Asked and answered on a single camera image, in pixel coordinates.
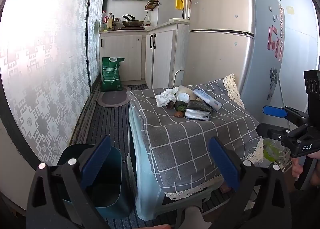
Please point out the person's right hand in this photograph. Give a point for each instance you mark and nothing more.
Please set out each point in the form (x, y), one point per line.
(296, 169)

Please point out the white kitchen cabinet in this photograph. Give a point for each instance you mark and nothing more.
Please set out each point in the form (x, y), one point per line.
(122, 54)
(162, 54)

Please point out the green rice bag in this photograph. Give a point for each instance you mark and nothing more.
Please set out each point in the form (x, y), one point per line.
(111, 74)

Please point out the dark sauce bottle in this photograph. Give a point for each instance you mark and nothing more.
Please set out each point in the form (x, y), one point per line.
(117, 24)

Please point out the small dark nut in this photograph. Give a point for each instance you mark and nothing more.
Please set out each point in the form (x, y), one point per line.
(171, 105)

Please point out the grey oval floor mat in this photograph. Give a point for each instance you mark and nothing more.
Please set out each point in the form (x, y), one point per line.
(112, 98)

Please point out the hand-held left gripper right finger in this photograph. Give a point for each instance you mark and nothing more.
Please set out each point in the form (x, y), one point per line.
(225, 166)

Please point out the black and silver packet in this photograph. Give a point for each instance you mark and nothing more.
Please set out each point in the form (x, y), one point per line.
(197, 111)

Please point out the teal plastic trash bin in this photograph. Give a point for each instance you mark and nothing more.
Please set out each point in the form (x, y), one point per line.
(115, 181)

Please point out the grey fridge sticker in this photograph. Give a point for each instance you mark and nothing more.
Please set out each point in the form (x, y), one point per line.
(273, 81)

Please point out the light blue plastic stool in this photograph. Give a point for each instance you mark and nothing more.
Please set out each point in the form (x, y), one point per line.
(140, 169)

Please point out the clear green plastic bottle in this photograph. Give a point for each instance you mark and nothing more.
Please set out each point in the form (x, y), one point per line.
(272, 152)

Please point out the metal wok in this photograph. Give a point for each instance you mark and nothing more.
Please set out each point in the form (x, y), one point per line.
(132, 23)

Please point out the brown wooden board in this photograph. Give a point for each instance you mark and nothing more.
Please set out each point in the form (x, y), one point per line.
(225, 188)

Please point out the white round plastic lid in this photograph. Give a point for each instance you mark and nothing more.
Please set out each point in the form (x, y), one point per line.
(183, 97)

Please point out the yellow oil bottle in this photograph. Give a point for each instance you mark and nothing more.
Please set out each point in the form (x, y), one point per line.
(110, 23)

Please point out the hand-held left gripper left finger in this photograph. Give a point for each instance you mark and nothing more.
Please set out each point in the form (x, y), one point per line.
(97, 161)

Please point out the beige two-door refrigerator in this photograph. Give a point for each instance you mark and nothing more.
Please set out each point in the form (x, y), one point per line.
(217, 44)

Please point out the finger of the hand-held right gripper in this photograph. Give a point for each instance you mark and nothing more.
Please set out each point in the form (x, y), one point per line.
(272, 130)
(275, 111)

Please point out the hanging metal skimmer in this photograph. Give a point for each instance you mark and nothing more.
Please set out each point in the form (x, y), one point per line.
(183, 12)

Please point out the grey checked cloth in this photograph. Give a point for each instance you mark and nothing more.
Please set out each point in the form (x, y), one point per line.
(187, 139)

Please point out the large clear red-label bottle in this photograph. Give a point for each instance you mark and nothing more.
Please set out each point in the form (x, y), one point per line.
(104, 18)

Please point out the dark striped floor runner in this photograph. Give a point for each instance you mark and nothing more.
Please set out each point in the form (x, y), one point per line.
(110, 124)

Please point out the patterned frosted glass door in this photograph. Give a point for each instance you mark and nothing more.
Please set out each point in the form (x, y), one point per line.
(42, 69)

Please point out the hanging metal ladle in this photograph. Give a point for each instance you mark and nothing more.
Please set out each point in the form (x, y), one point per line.
(189, 8)

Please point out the wall spice rack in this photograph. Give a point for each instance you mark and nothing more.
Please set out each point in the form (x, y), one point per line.
(152, 4)

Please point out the yellow sticky note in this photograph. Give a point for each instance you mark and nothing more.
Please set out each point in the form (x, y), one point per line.
(290, 10)

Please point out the white plastic stool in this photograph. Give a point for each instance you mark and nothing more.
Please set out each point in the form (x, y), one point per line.
(178, 79)

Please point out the green scrub sponge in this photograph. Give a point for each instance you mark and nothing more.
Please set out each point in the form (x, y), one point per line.
(180, 106)

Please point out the red fridge sticker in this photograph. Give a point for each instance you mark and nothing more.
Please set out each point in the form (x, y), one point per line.
(275, 41)

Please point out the small brown nut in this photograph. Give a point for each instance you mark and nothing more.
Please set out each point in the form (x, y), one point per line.
(179, 114)

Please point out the blue and white wipes packet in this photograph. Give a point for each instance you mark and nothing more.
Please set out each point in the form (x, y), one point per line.
(206, 97)

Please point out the dark cooktop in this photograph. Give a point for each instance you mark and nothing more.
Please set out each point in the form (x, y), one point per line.
(131, 28)

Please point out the person's foot in white sock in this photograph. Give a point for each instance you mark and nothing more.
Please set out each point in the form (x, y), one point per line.
(193, 212)

